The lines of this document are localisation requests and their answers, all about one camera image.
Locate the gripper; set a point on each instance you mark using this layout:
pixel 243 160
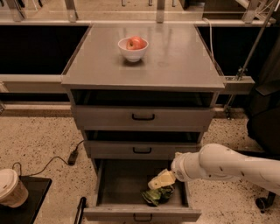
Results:
pixel 178 165

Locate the green jalapeno chip bag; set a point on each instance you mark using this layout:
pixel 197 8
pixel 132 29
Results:
pixel 158 196

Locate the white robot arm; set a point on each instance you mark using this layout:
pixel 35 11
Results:
pixel 218 162

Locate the bottom grey drawer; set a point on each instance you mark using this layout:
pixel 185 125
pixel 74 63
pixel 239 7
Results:
pixel 118 196

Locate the grey drawer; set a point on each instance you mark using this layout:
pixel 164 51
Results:
pixel 141 110
pixel 123 144
pixel 118 196

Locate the grey drawer cabinet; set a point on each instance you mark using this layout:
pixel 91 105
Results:
pixel 176 61

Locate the middle grey drawer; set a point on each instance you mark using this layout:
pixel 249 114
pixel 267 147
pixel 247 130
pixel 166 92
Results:
pixel 123 144

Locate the top grey drawer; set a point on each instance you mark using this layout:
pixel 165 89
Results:
pixel 141 110

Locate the black office chair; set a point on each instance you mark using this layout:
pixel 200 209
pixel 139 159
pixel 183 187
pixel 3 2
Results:
pixel 264 122

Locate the white ceramic bowl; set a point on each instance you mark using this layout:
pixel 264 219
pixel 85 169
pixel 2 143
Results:
pixel 131 55

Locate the black side table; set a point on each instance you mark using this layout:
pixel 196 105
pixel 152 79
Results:
pixel 27 213

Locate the red apple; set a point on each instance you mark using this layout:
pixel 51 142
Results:
pixel 135 43

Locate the paper coffee cup with lid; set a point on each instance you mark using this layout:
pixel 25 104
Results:
pixel 13 192

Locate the black handle bar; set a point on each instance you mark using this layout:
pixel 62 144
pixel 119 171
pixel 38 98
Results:
pixel 80 208

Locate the black power adapter with cable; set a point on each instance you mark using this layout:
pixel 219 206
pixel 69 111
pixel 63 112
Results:
pixel 70 162

